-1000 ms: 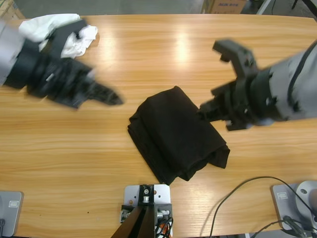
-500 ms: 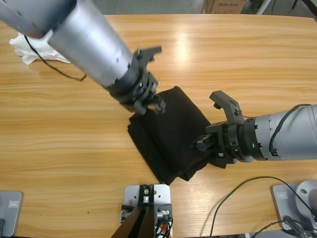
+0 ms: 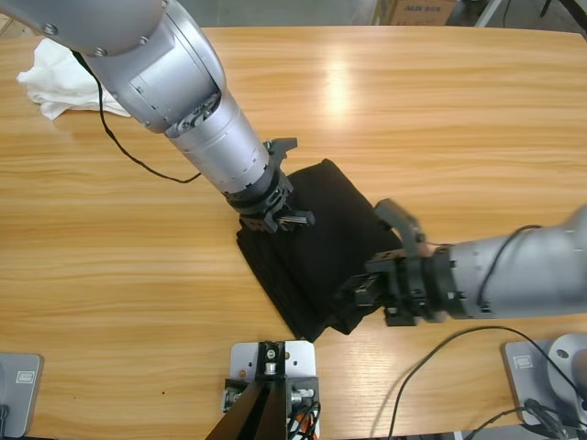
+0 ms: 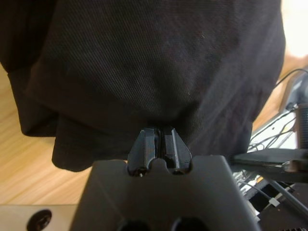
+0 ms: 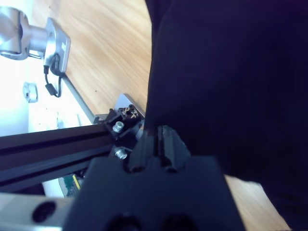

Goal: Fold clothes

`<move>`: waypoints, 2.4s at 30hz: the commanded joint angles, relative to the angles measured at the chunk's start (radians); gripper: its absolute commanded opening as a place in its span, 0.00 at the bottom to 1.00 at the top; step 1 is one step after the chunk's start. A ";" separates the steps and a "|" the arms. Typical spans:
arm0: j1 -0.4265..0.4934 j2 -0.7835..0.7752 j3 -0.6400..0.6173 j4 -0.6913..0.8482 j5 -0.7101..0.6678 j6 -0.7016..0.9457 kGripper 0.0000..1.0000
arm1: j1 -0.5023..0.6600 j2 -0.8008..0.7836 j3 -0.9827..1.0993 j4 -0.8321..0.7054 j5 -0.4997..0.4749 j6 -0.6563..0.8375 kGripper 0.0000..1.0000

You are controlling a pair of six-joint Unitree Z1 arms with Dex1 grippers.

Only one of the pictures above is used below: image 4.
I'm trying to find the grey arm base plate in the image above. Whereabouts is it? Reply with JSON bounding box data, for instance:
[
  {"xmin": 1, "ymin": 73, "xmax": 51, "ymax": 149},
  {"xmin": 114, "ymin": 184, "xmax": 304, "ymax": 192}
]
[{"xmin": 287, "ymin": 73, "xmax": 308, "ymax": 106}]

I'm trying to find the dark ribbed cylinder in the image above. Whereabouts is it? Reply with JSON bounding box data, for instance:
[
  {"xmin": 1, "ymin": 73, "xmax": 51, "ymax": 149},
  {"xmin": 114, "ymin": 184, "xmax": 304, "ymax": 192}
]
[{"xmin": 296, "ymin": 103, "xmax": 308, "ymax": 149}]

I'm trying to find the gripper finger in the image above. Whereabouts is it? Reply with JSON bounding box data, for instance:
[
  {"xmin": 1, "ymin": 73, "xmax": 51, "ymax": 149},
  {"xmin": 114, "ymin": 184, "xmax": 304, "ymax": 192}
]
[
  {"xmin": 127, "ymin": 127, "xmax": 160, "ymax": 174},
  {"xmin": 160, "ymin": 126, "xmax": 193, "ymax": 173}
]

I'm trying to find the long black table cable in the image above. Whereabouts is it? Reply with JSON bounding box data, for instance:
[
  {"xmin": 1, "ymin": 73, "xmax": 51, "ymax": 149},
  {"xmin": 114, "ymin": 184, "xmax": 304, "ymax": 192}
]
[{"xmin": 275, "ymin": 68, "xmax": 308, "ymax": 86}]

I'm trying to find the grey cable with white clip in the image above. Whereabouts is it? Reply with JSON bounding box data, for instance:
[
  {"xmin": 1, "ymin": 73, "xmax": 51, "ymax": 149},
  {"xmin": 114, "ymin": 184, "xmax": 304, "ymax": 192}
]
[{"xmin": 238, "ymin": 181, "xmax": 281, "ymax": 207}]

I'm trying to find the black flat panel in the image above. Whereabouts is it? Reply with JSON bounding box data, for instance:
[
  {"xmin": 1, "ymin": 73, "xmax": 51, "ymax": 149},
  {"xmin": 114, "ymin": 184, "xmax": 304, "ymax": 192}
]
[{"xmin": 232, "ymin": 148, "xmax": 308, "ymax": 182}]

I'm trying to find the black polo shirt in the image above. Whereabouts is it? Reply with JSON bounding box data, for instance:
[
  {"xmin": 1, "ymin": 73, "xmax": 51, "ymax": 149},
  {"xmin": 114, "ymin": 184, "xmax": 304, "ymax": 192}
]
[{"xmin": 0, "ymin": 0, "xmax": 287, "ymax": 173}]

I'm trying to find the thick dark grey cable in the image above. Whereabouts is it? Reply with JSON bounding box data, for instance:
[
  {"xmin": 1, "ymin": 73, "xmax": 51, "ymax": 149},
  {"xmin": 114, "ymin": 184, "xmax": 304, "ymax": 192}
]
[{"xmin": 270, "ymin": 179, "xmax": 308, "ymax": 218}]

